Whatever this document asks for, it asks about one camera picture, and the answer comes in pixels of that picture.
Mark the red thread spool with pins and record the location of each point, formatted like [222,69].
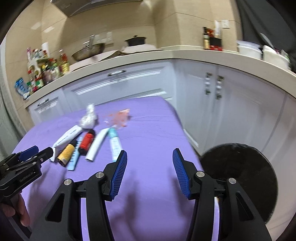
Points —
[86,142]

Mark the range hood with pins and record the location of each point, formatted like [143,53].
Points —
[74,7]

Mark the black backdrop cloth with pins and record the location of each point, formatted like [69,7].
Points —
[270,18]

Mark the spice rack with bottles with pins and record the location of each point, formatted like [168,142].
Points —
[42,69]

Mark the black clay pot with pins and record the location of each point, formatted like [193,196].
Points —
[135,41]

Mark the light blue comb strip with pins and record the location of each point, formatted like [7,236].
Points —
[75,156]

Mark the blue snack bag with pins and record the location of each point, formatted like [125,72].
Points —
[22,88]

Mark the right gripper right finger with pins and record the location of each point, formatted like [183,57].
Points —
[238,217]

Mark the black lined trash bin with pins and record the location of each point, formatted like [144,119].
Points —
[250,168]

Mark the dark sauce bottle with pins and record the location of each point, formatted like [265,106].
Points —
[206,39]

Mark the white tub with spoon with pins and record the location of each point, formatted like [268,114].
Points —
[272,56]

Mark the red black box holder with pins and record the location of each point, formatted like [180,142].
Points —
[215,37]

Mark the white plastic container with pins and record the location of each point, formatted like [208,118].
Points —
[249,49]

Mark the clear plastic bag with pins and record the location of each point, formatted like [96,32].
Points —
[88,121]

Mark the cooking oil bottle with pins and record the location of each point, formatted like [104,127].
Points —
[63,63]

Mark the white stick packet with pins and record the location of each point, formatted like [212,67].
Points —
[95,146]

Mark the purple tablecloth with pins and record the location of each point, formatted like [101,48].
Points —
[150,204]

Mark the orange printed zip bag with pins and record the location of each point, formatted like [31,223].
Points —
[118,119]

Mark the steel wok pan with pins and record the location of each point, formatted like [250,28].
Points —
[90,49]

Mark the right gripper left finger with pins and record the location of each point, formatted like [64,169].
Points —
[61,218]

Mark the teal white tube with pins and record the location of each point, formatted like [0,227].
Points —
[115,143]

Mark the wall socket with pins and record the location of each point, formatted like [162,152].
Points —
[225,24]

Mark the person's left hand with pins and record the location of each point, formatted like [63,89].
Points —
[19,208]

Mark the long white sachet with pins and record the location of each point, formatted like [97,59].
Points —
[64,140]

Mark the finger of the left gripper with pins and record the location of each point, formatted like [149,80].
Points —
[28,153]
[42,156]

